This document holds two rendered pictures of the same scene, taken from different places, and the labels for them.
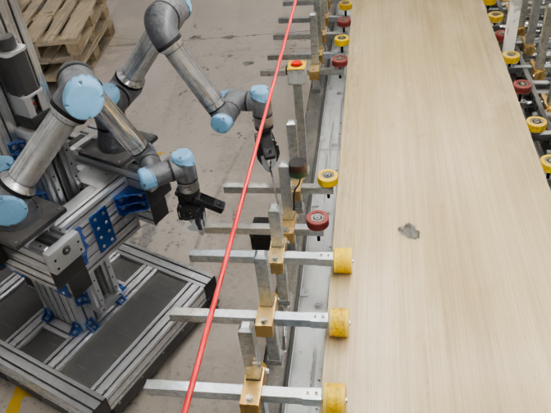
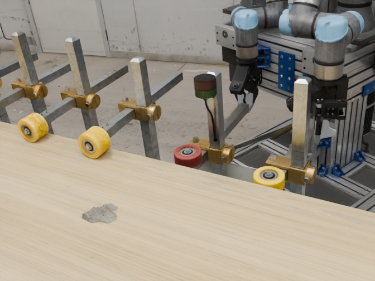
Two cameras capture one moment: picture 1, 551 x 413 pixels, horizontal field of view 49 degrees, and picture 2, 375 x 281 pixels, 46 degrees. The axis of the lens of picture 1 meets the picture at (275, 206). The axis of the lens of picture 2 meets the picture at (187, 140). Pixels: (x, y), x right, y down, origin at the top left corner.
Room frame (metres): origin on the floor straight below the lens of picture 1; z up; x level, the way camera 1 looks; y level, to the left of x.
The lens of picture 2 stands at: (2.02, -1.13, 1.58)
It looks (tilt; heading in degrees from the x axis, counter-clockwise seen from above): 31 degrees down; 111
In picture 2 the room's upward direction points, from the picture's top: 6 degrees counter-clockwise
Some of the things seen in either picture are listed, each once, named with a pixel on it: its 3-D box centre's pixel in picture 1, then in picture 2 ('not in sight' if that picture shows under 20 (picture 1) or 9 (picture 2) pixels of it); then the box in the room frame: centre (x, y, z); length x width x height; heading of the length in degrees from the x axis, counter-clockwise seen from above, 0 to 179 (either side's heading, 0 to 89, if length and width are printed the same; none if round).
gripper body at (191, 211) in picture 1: (190, 202); (248, 72); (1.73, 0.30, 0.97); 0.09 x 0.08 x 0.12; 79
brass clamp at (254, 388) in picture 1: (253, 387); (29, 89); (0.95, 0.11, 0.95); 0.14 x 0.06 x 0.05; 169
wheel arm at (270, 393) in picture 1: (239, 392); (33, 84); (0.94, 0.15, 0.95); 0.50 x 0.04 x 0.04; 79
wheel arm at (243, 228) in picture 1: (264, 229); (218, 136); (1.68, 0.05, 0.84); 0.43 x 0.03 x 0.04; 79
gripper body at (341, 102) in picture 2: (265, 137); (328, 96); (2.01, 0.01, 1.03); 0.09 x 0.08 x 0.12; 10
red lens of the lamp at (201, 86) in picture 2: (298, 165); (205, 81); (1.69, -0.09, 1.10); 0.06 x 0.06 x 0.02
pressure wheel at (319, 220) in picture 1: (317, 228); (188, 166); (1.64, -0.14, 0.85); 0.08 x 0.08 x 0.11
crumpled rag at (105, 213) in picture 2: (409, 229); (100, 210); (1.52, -0.44, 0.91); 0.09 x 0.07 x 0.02; 14
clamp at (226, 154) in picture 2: (289, 226); (211, 151); (1.68, -0.04, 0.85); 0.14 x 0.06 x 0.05; 169
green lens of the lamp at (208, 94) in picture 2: (298, 171); (205, 90); (1.69, -0.09, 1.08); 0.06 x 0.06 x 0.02
